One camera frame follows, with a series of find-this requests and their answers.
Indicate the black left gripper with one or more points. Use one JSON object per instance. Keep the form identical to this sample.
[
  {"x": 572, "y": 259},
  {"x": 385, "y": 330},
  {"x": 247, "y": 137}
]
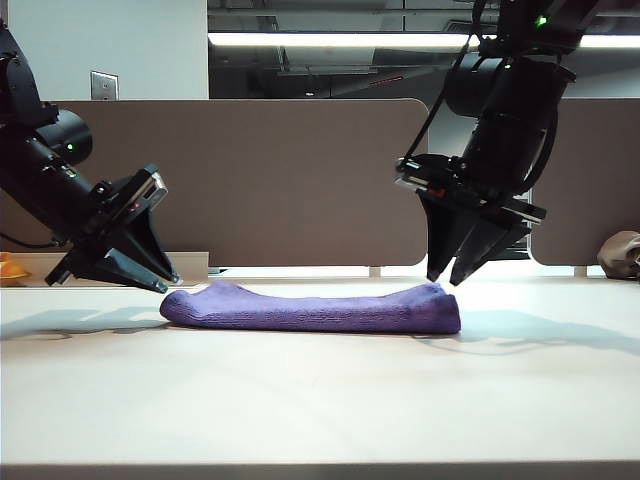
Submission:
[{"x": 107, "y": 220}]

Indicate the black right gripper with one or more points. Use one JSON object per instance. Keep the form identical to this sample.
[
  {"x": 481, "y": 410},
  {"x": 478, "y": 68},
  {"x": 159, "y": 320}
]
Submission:
[{"x": 460, "y": 185}]

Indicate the purple microfiber cloth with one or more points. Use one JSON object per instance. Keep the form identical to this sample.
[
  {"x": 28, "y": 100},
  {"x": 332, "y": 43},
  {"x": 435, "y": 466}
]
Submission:
[{"x": 310, "y": 315}]

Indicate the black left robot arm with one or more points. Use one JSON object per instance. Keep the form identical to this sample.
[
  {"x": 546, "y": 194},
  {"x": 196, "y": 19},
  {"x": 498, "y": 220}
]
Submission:
[{"x": 30, "y": 165}]

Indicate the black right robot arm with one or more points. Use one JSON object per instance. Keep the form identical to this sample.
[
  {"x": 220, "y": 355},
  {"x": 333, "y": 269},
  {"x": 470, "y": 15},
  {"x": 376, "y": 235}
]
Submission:
[{"x": 520, "y": 125}]

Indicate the white divider foot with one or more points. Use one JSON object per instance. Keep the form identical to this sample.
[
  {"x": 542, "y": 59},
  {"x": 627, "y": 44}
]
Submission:
[
  {"x": 375, "y": 272},
  {"x": 580, "y": 272}
]

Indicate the orange object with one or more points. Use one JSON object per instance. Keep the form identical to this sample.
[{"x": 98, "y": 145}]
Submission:
[{"x": 10, "y": 267}]

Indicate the brown desk divider panel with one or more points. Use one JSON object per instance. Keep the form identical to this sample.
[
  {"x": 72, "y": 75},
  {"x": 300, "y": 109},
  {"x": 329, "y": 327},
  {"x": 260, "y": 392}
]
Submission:
[
  {"x": 275, "y": 175},
  {"x": 600, "y": 165}
]

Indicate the crumpled brown bag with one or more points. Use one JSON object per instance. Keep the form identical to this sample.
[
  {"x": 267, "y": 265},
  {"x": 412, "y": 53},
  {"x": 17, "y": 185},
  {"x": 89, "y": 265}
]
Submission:
[{"x": 617, "y": 255}]

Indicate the red ceiling sign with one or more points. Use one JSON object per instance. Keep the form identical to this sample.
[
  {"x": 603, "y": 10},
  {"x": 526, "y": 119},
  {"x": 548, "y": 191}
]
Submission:
[{"x": 387, "y": 81}]

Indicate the long ceiling light strip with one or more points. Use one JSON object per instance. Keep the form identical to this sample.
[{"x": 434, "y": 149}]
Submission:
[{"x": 325, "y": 40}]

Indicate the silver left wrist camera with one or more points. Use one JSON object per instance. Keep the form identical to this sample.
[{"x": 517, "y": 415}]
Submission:
[{"x": 150, "y": 187}]

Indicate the metal wall switch plate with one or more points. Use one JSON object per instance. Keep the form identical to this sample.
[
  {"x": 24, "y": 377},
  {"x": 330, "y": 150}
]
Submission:
[{"x": 104, "y": 85}]

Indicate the silver ventilation duct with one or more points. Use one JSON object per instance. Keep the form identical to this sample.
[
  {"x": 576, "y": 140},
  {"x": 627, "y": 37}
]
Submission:
[{"x": 330, "y": 62}]

